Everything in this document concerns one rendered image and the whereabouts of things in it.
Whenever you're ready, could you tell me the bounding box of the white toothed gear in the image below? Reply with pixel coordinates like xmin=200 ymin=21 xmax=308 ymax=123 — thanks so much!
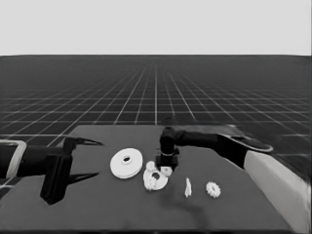
xmin=143 ymin=177 xmax=158 ymax=192
xmin=205 ymin=181 xmax=222 ymax=199
xmin=160 ymin=165 xmax=174 ymax=178

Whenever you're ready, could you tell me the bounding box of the thin white T-shaped piece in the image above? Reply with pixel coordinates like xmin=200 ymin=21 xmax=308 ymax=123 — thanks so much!
xmin=184 ymin=177 xmax=193 ymax=199

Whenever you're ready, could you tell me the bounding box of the large thick white disc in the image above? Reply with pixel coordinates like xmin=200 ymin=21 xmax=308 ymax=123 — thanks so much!
xmin=109 ymin=147 xmax=144 ymax=180

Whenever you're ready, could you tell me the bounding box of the white round carrier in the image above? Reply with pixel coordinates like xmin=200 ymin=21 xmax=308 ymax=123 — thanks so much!
xmin=142 ymin=162 xmax=170 ymax=192

